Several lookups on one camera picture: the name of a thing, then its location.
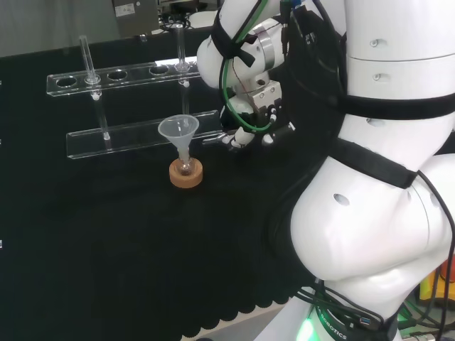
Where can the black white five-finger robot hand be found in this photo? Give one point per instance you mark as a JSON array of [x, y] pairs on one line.
[[264, 103]]

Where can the translucent plastic funnel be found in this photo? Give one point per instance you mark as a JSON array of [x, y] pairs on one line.
[[177, 129]]

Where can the clear acrylic funnel stand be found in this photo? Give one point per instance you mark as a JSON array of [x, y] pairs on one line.
[[142, 136]]

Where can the small round-bottom glass flask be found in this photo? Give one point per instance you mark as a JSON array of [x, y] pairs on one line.
[[185, 168]]

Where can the grey metal cabinet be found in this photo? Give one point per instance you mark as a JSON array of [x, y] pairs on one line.
[[135, 17]]

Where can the black bench cloth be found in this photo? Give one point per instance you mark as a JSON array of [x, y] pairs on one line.
[[106, 231]]

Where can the yellow emergency stop button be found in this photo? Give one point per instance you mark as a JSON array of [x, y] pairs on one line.
[[428, 287]]

